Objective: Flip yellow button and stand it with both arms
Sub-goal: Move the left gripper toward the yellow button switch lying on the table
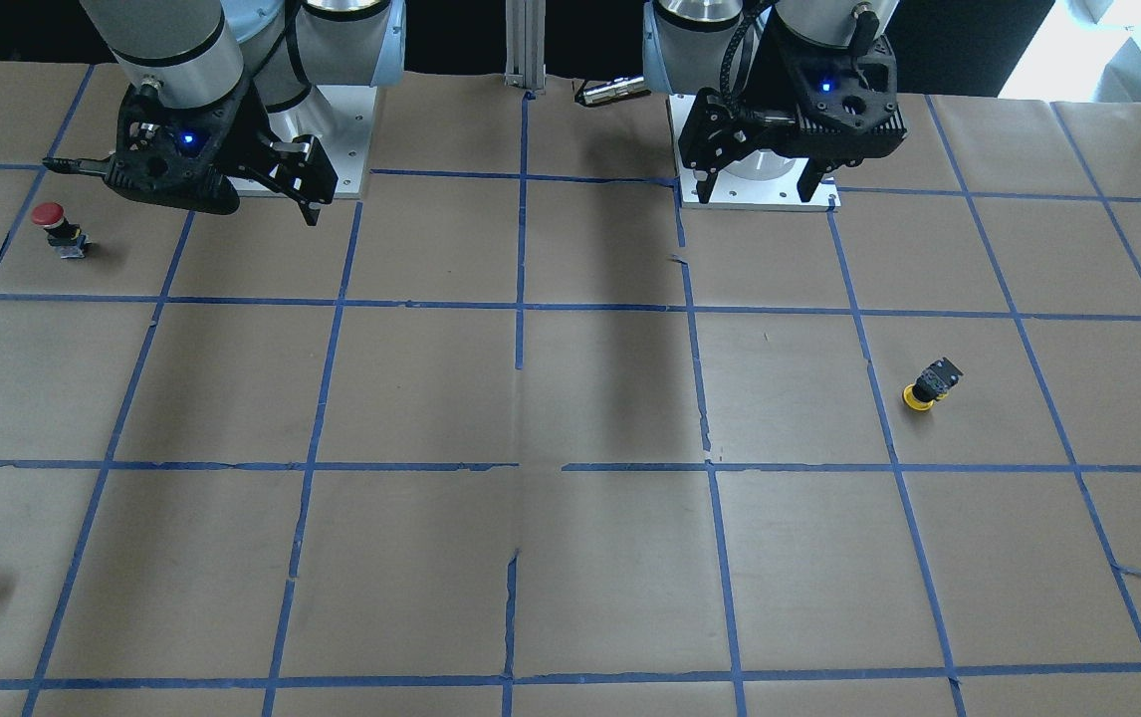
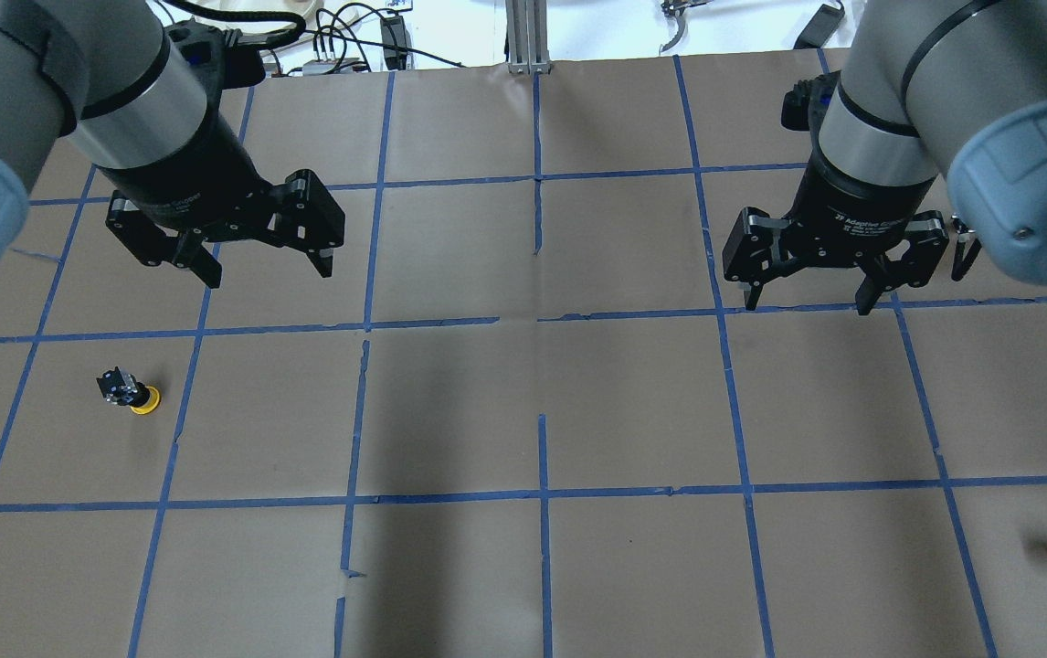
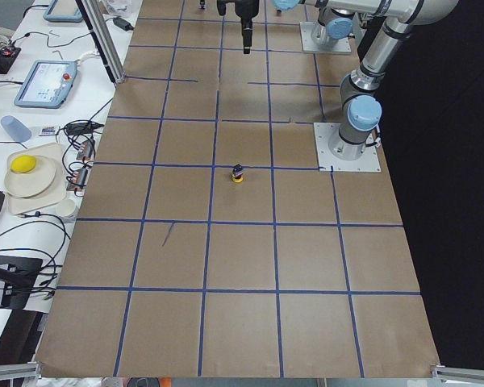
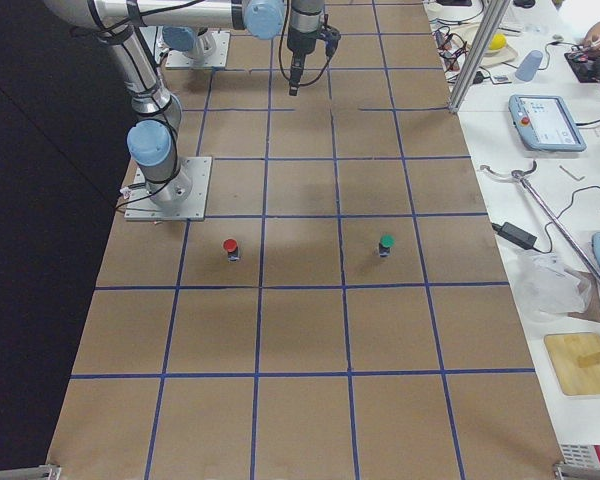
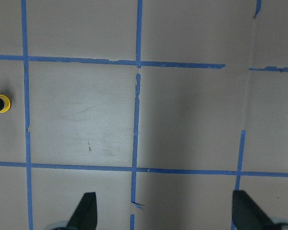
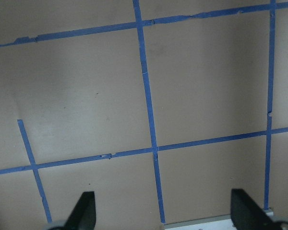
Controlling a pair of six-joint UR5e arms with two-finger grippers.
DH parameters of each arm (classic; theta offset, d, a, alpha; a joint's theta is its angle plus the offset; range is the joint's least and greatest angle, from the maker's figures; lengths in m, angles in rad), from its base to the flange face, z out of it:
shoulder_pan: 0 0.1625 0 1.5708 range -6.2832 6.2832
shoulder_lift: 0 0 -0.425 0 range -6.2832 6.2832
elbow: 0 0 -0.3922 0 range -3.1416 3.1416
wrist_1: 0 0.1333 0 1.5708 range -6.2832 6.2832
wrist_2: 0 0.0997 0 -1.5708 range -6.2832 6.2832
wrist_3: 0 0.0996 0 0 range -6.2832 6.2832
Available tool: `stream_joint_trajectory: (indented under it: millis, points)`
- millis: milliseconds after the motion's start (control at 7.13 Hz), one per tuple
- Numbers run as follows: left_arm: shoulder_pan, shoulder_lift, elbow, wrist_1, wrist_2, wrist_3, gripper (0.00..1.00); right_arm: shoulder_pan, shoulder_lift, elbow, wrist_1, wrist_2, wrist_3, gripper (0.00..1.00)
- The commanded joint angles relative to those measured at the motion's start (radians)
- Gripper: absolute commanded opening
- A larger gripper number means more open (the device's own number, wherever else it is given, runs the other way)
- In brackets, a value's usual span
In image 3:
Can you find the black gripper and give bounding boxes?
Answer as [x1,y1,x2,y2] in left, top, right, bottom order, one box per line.
[216,0,259,55]

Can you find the yellow push button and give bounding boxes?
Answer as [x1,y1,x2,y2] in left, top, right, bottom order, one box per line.
[231,164,244,183]

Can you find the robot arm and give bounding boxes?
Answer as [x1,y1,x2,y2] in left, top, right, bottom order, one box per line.
[273,0,355,46]
[304,0,457,161]

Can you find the black power adapter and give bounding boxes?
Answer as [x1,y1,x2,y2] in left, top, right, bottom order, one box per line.
[113,17,134,31]

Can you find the blue teach pendant far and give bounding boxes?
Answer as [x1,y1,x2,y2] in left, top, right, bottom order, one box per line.
[44,0,83,23]

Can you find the blue teach pendant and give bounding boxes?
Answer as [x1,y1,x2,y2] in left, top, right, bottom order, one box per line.
[14,60,77,109]
[44,0,83,23]

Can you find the blue teach pendant near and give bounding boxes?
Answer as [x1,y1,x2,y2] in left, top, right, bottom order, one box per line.
[14,60,77,109]

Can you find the brown paper table cover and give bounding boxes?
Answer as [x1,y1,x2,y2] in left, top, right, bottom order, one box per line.
[36,1,438,377]

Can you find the blue plastic cup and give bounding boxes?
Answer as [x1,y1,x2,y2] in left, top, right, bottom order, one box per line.
[0,115,31,143]

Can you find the beige square tray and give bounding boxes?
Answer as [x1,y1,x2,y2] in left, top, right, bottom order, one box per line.
[4,143,66,215]

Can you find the white paper cup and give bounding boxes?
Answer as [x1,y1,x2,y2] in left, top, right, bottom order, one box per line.
[56,199,79,222]

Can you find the yellow lemon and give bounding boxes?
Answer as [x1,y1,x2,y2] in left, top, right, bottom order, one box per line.
[10,155,37,173]

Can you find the beige round plate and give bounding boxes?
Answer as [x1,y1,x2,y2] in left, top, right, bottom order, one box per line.
[4,156,56,198]

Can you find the aluminium frame post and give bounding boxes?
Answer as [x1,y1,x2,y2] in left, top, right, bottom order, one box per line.
[76,0,125,84]

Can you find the black camera stand base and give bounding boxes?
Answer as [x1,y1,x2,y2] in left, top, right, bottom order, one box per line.
[0,255,43,310]

